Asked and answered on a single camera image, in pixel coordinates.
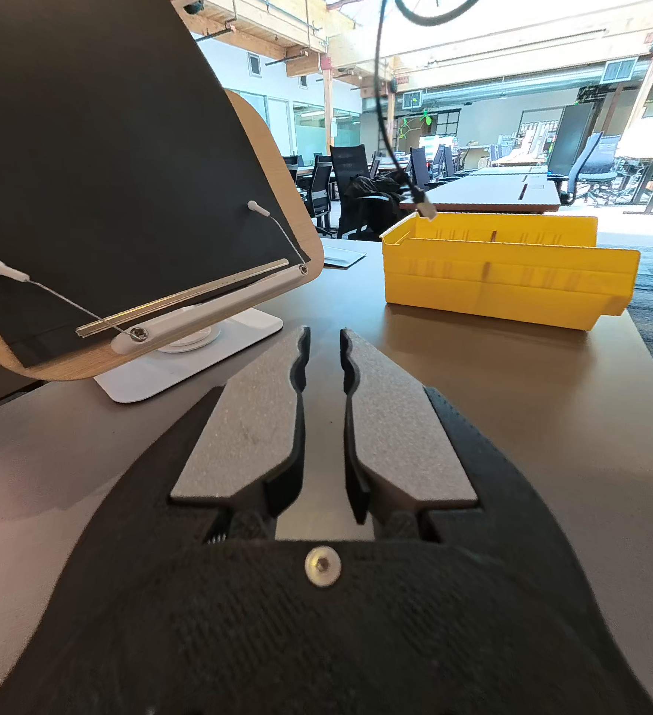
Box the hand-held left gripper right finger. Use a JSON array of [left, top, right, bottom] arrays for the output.
[[340, 328, 478, 524]]

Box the grey office chair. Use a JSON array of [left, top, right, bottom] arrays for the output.
[[560, 131, 621, 206]]

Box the large black screen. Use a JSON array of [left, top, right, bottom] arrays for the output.
[[547, 103, 596, 177]]

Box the long wooden table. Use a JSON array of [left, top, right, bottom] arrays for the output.
[[399, 165, 563, 216]]

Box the black wooden-rimmed board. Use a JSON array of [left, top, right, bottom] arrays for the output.
[[0, 0, 325, 382]]

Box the black office chair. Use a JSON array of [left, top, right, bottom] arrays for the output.
[[329, 144, 372, 193]]

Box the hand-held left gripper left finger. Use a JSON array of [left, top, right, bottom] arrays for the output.
[[170, 327, 311, 518]]

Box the yellow plastic bin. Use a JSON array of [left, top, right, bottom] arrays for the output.
[[380, 212, 641, 332]]

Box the black jacket on chair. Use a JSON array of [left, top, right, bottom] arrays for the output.
[[345, 173, 412, 236]]

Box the black table cable cover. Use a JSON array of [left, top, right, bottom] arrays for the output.
[[322, 246, 368, 270]]

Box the silver air duct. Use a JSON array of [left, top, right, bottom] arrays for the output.
[[405, 56, 653, 108]]

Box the white peg with cord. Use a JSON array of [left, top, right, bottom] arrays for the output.
[[247, 200, 310, 276], [0, 258, 149, 343]]

